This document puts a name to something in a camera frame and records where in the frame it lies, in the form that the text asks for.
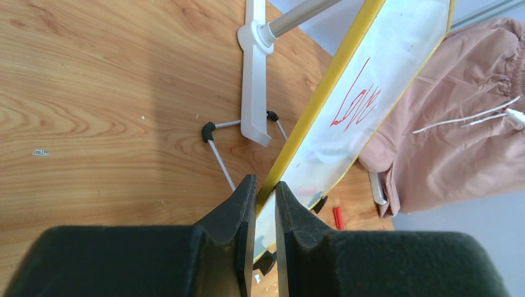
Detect white metal clothes rack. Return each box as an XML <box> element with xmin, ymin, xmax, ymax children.
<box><xmin>236</xmin><ymin>0</ymin><xmax>388</xmax><ymax>206</ymax></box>

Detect yellow framed whiteboard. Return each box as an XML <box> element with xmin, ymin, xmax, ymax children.
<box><xmin>253</xmin><ymin>1</ymin><xmax>454</xmax><ymax>260</ymax></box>

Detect pink shorts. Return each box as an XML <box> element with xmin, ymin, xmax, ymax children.
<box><xmin>359</xmin><ymin>17</ymin><xmax>524</xmax><ymax>218</ymax></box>

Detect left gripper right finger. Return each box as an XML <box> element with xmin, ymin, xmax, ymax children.
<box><xmin>276</xmin><ymin>182</ymin><xmax>508</xmax><ymax>296</ymax></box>

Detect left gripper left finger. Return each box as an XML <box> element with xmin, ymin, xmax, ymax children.
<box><xmin>5</xmin><ymin>174</ymin><xmax>256</xmax><ymax>296</ymax></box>

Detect red marker cap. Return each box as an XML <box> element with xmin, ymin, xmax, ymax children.
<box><xmin>332</xmin><ymin>207</ymin><xmax>345</xmax><ymax>230</ymax></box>

